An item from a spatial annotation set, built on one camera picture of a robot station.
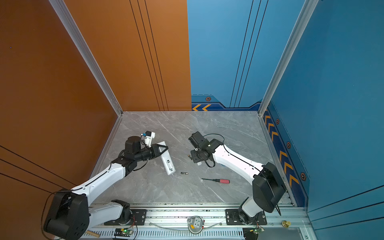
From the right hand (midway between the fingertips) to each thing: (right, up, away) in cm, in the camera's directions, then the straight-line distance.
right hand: (195, 156), depth 83 cm
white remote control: (-15, -1, -4) cm, 16 cm away
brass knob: (+43, -30, -13) cm, 54 cm away
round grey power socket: (0, -26, -18) cm, 32 cm away
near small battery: (-6, -11, +4) cm, 13 cm away
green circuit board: (-35, -34, -12) cm, 50 cm away
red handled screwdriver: (+13, -14, +1) cm, 20 cm away
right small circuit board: (+29, -32, -14) cm, 45 cm away
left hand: (-15, +5, -2) cm, 16 cm away
